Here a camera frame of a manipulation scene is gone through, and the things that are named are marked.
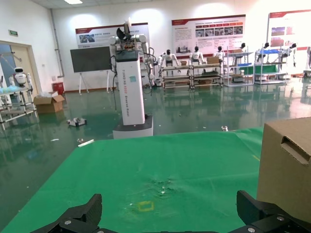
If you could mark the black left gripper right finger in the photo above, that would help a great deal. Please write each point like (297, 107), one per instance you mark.
(262, 216)

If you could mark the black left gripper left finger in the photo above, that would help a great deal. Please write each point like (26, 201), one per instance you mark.
(82, 218)

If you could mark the cardboard box with slot hole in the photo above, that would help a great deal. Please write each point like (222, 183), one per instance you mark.
(279, 182)

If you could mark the open cardboard box on floor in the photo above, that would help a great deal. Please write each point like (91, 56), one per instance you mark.
(48, 106)

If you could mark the red box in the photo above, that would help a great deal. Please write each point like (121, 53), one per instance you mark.
(57, 88)

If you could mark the closed cardboard box on bench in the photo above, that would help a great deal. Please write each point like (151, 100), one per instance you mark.
(213, 60)

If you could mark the green table cloth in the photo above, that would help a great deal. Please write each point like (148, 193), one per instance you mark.
(145, 165)

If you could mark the small white floor device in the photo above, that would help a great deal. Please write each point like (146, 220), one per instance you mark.
(76, 122)

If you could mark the white wheeled tower robot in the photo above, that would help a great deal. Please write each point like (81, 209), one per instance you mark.
(131, 85)

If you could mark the shelf rack with green cloth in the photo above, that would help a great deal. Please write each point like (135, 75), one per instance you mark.
(266, 70)

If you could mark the white shelf rack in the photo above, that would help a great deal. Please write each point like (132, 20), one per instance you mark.
(239, 65)

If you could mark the small white round-headed robot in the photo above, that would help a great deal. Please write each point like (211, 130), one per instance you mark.
(20, 77)

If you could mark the black screen on stand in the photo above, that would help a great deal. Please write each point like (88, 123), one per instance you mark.
(90, 59)

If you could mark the white humanoid robot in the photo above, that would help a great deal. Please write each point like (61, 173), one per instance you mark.
(219, 54)
(196, 56)
(168, 58)

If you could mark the beige door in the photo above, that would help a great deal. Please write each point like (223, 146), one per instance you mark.
(24, 58)

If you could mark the green exit sign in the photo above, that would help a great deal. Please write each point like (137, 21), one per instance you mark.
(13, 33)

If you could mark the white pipe frame rack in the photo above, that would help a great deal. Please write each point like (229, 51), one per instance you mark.
(19, 112)

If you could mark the pipe frame workbench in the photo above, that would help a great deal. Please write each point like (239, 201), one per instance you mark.
(206, 76)
(176, 78)

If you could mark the white wall pipe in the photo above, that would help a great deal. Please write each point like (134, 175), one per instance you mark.
(58, 49)

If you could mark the wall poster with grey photos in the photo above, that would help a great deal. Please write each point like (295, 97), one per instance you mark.
(97, 36)

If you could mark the wall poster with red photos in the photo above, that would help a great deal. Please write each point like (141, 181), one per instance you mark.
(291, 24)

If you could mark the wide red headed wall poster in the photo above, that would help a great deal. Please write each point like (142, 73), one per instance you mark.
(184, 31)

